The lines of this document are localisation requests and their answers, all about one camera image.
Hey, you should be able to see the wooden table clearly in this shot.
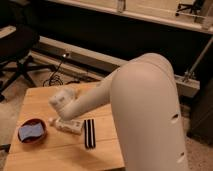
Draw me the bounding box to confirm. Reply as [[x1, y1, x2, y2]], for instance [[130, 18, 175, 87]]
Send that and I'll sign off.
[[3, 82, 124, 171]]

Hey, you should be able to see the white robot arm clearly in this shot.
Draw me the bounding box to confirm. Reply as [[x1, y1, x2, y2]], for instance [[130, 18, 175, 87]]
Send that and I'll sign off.
[[49, 53, 189, 171]]

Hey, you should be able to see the white plastic bottle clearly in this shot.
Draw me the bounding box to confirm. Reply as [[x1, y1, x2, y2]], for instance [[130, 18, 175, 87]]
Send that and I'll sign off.
[[48, 117, 84, 135]]

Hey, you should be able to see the black striped brush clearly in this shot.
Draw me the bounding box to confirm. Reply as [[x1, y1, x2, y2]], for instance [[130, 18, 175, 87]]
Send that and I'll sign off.
[[84, 119, 96, 149]]

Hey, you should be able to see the black office chair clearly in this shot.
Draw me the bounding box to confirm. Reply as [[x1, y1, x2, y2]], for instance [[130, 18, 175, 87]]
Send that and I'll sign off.
[[0, 25, 56, 102]]

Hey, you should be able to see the black cable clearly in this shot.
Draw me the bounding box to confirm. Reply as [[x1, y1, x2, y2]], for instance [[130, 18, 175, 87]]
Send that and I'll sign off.
[[42, 52, 81, 88]]

